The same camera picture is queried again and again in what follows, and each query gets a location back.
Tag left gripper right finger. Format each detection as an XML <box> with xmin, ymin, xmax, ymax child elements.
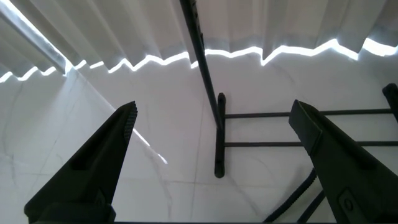
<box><xmin>288</xmin><ymin>99</ymin><xmax>398</xmax><ymax>224</ymax></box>

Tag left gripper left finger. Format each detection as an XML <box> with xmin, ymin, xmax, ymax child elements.
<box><xmin>24</xmin><ymin>101</ymin><xmax>138</xmax><ymax>224</ymax></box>

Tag black clothes rack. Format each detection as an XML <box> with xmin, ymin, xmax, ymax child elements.
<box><xmin>179</xmin><ymin>0</ymin><xmax>398</xmax><ymax>179</ymax></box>

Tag white curtain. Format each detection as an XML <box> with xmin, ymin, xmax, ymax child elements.
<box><xmin>0</xmin><ymin>0</ymin><xmax>398</xmax><ymax>82</ymax></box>

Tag black cable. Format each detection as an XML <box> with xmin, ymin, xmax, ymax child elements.
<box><xmin>263</xmin><ymin>169</ymin><xmax>318</xmax><ymax>223</ymax></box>
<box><xmin>297</xmin><ymin>190</ymin><xmax>326</xmax><ymax>223</ymax></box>

